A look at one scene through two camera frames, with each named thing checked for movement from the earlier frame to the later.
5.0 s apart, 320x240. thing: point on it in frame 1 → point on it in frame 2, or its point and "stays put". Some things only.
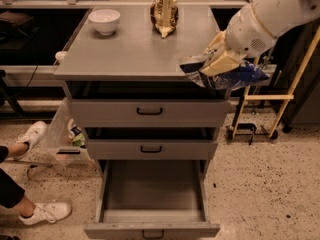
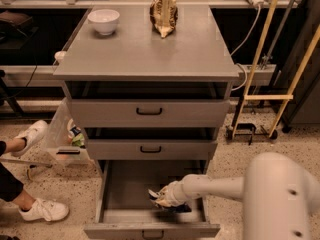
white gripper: x=247 y=34 → x=173 y=193
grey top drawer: x=151 y=113 stays put
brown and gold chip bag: x=164 y=13 stays put
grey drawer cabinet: x=150 y=125 stays put
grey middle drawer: x=151 y=149 stays put
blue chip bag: x=244 y=74 → x=179 y=207
